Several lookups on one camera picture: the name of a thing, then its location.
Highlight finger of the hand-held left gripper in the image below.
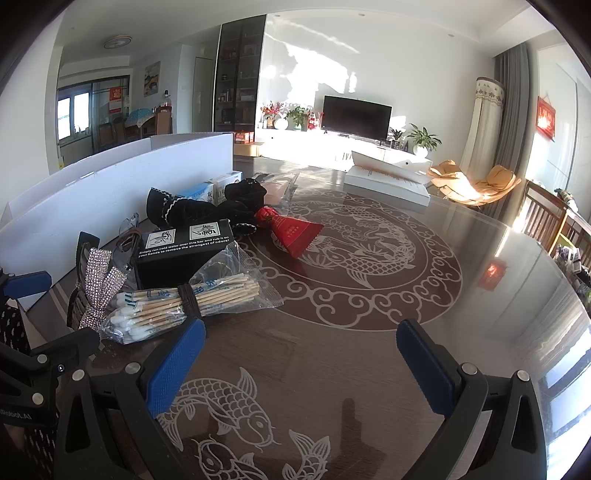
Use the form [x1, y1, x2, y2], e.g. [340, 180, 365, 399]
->
[0, 270, 52, 301]
[0, 329, 100, 408]

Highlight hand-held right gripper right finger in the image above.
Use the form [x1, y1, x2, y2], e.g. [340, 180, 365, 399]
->
[396, 318, 548, 480]

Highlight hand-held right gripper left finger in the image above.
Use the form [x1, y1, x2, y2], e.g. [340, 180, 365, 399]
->
[54, 318, 207, 480]

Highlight bag of cotton swabs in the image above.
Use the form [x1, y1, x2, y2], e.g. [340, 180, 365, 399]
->
[99, 256, 283, 344]

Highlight black knit cloth white stitching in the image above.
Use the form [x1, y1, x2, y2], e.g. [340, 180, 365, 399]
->
[147, 187, 232, 229]

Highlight rhinestone bow hair clip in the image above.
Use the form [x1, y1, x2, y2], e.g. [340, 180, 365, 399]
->
[67, 231, 130, 330]

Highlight black box with white labels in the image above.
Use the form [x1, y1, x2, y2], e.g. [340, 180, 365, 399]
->
[135, 219, 237, 289]

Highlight clear plastic item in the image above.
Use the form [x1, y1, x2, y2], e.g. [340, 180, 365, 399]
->
[113, 211, 144, 259]

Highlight white foam board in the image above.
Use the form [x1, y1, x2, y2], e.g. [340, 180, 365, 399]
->
[7, 136, 153, 217]
[0, 132, 235, 310]

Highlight bright window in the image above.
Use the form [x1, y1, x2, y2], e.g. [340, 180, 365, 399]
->
[56, 92, 90, 141]

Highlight blue medicine box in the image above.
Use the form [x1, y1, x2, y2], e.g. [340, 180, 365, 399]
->
[178, 181, 218, 201]

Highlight red fabric pouch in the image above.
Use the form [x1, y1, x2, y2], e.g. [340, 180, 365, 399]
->
[255, 206, 325, 257]

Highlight cluster of small bottles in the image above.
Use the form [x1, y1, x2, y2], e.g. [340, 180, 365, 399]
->
[556, 244, 591, 296]

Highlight white flat box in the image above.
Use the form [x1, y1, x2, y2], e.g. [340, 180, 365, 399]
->
[344, 166, 430, 206]

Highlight orange lounge chair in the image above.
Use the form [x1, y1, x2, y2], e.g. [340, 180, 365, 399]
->
[427, 159, 522, 206]

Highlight black fuzzy scrunchie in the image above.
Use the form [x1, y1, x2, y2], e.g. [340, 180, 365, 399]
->
[224, 178, 269, 220]

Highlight clear plastic bag with contents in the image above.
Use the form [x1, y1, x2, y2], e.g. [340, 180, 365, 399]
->
[207, 171, 243, 201]

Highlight slatted wooden chair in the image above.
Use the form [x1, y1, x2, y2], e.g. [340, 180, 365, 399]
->
[549, 210, 591, 278]
[522, 180, 568, 254]

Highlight white folded cardboard sheet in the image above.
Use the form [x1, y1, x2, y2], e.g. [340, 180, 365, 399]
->
[351, 150, 432, 178]

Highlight brown dining chair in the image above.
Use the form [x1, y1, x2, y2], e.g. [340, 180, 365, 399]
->
[154, 107, 174, 136]

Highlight large green potted plant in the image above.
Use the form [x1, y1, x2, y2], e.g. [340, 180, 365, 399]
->
[406, 124, 443, 155]

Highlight framed landscape painting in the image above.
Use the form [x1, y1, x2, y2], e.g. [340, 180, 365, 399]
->
[144, 61, 161, 97]

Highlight white television cabinet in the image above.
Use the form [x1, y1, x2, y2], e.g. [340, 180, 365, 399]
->
[252, 129, 432, 174]

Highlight cream covered standing air conditioner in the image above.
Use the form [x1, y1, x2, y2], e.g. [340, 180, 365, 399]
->
[460, 78, 506, 174]

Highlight black flat television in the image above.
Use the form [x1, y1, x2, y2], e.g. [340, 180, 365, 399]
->
[322, 95, 393, 140]

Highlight white door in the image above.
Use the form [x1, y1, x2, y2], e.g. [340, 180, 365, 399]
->
[193, 55, 216, 134]

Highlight grey curtain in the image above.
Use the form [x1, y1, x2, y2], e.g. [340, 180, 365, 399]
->
[492, 46, 539, 222]

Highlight red flowers in white vase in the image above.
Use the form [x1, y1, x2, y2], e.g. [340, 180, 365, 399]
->
[260, 102, 289, 130]

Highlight bushy green potted plant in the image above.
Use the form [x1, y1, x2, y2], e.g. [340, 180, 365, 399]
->
[285, 105, 309, 131]

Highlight dark glass display cabinet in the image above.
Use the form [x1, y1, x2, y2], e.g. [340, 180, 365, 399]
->
[212, 14, 267, 134]

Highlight red wall hanging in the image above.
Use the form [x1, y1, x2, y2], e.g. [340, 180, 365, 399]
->
[536, 95, 557, 138]

